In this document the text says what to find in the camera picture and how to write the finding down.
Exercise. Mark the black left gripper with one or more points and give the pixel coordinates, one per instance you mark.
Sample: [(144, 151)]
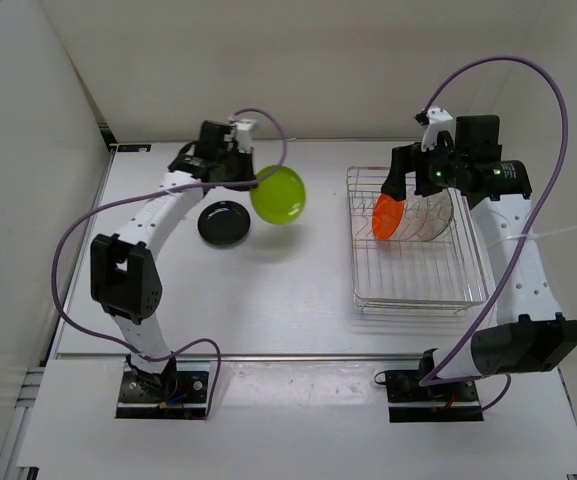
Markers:
[(248, 167)]

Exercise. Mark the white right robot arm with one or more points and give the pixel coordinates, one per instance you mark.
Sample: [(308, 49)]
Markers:
[(521, 329)]

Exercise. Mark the green plate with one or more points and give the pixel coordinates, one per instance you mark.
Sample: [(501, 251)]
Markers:
[(281, 198)]

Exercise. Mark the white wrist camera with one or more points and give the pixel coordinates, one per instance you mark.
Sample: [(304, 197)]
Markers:
[(242, 135), (434, 121)]

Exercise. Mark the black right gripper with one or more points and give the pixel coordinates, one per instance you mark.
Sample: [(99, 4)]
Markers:
[(411, 159)]

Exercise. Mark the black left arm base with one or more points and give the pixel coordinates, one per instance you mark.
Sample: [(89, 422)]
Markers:
[(182, 396)]

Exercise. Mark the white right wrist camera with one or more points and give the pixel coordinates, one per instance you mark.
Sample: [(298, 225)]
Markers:
[(434, 121)]

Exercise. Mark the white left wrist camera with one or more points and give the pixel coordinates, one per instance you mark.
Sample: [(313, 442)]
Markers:
[(242, 135)]

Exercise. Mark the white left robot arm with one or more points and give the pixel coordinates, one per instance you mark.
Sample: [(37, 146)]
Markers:
[(124, 276)]

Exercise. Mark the black plate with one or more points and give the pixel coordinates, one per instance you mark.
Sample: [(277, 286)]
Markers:
[(224, 224)]

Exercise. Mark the silver wire dish rack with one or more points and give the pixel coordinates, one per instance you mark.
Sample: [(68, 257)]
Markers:
[(442, 277)]

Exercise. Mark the clear textured glass plate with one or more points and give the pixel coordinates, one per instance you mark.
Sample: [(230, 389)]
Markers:
[(438, 212)]

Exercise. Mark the orange plate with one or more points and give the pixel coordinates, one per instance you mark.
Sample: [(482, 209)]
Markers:
[(387, 216)]

